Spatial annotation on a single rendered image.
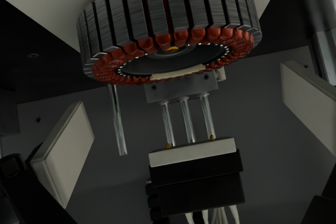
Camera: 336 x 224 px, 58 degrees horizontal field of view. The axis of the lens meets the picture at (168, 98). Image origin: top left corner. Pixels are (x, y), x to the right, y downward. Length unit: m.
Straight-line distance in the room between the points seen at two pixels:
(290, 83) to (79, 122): 0.13
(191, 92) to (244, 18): 0.16
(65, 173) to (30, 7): 0.09
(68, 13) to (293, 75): 0.13
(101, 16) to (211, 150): 0.11
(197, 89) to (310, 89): 0.16
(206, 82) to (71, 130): 0.17
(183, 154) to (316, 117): 0.09
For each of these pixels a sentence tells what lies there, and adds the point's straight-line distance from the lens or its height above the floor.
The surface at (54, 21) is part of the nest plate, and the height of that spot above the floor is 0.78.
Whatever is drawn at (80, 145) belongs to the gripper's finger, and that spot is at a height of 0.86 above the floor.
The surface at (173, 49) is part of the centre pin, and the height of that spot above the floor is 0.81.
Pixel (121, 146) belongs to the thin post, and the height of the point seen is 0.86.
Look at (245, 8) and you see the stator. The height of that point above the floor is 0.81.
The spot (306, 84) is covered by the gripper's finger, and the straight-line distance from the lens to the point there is 0.17.
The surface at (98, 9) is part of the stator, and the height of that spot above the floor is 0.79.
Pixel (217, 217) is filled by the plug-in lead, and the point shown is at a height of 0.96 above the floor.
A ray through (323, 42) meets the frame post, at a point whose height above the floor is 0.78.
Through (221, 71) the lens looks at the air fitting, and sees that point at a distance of 0.33.
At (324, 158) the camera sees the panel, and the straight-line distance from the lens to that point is 0.48.
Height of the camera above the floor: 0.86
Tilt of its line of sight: 7 degrees down
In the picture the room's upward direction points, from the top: 169 degrees clockwise
